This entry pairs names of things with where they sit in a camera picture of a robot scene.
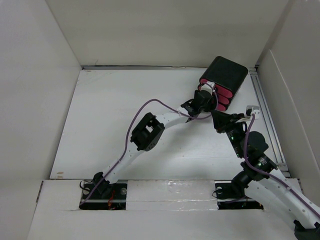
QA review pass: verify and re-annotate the black drawer cabinet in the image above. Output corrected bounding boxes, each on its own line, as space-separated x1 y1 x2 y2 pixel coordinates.
199 56 249 99

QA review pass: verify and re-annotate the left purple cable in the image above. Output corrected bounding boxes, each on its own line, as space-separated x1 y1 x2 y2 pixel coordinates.
79 82 220 208

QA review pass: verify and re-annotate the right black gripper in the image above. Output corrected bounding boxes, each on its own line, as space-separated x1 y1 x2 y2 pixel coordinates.
209 109 246 158

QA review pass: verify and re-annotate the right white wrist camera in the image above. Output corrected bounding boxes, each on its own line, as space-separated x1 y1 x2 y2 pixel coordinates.
237 105 261 123

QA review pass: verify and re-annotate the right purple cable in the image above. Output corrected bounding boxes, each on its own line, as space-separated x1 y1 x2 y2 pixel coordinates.
243 115 320 218

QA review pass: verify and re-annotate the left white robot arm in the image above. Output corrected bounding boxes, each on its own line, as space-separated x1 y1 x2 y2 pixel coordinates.
91 90 218 199

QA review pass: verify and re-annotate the aluminium rail right side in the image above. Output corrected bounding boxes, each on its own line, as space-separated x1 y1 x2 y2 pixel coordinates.
249 68 291 178

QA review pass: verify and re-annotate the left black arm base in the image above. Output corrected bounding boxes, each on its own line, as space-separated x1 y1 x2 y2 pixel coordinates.
79 180 128 211

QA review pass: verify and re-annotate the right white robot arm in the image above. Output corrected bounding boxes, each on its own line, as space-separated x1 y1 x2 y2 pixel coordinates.
210 110 320 240

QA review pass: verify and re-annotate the purple cable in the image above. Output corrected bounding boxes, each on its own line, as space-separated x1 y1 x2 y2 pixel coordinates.
243 115 320 218
79 82 220 208

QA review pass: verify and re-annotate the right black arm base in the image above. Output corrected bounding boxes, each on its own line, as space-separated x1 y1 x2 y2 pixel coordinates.
212 180 264 210

